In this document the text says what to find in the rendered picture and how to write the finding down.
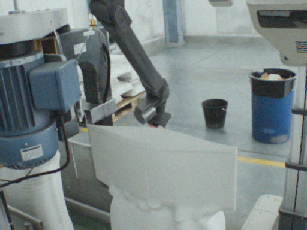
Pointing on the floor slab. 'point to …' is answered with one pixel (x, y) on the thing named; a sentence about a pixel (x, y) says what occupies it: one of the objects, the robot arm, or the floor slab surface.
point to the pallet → (127, 105)
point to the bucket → (214, 112)
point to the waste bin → (272, 105)
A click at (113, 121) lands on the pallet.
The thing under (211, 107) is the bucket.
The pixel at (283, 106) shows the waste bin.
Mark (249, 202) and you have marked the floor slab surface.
